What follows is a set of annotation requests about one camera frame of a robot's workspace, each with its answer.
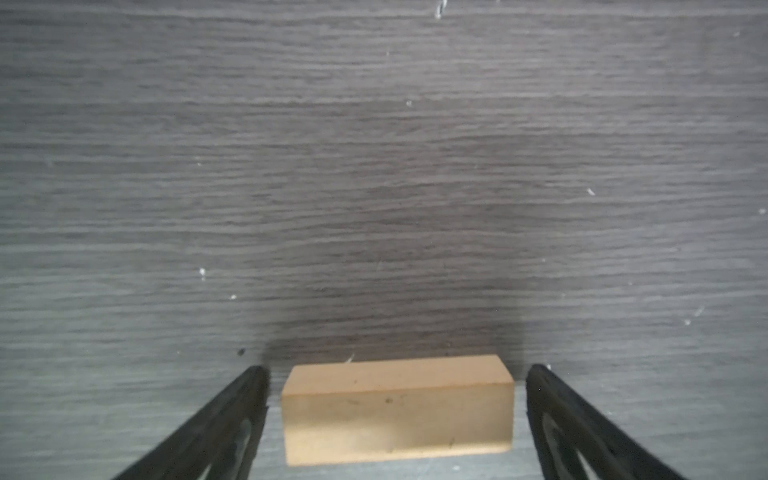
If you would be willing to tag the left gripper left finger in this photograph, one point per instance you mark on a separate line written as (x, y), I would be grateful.
(220, 441)

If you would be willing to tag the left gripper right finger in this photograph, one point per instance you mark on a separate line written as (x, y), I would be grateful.
(570, 434)

